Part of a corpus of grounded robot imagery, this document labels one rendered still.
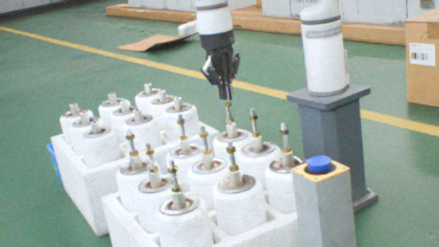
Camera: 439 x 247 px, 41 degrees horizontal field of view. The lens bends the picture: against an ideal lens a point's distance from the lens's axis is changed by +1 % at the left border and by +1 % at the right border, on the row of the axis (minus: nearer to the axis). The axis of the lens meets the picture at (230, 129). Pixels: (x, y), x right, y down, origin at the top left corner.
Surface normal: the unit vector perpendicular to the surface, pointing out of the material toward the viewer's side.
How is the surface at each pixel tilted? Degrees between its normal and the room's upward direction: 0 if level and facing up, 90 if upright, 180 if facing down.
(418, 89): 89
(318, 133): 90
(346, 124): 90
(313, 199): 90
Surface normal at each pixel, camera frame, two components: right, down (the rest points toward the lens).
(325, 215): 0.47, 0.23
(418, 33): -0.79, 0.32
